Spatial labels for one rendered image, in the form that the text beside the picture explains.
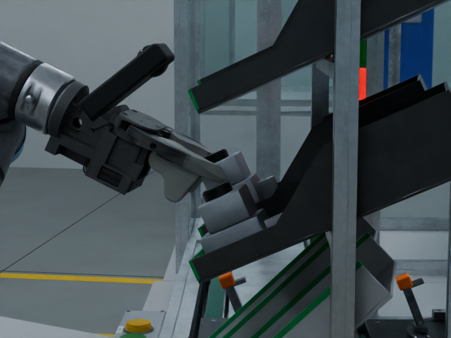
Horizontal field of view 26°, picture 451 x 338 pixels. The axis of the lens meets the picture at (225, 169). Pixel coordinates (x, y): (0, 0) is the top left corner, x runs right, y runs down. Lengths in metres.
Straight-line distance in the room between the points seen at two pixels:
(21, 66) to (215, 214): 0.32
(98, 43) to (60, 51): 0.39
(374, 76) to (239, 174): 0.53
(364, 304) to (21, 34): 9.11
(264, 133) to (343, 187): 1.59
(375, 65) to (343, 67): 0.72
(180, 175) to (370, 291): 0.29
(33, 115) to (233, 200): 0.29
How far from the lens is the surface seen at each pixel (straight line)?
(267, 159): 2.45
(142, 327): 1.52
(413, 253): 2.49
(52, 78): 1.13
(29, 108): 1.13
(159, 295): 2.09
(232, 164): 1.08
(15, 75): 1.13
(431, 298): 2.10
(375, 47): 1.56
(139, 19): 9.57
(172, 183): 1.09
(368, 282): 0.89
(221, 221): 0.95
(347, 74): 0.84
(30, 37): 9.89
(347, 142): 0.85
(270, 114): 2.44
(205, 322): 1.53
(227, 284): 1.41
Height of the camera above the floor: 1.43
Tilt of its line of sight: 8 degrees down
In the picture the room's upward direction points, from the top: straight up
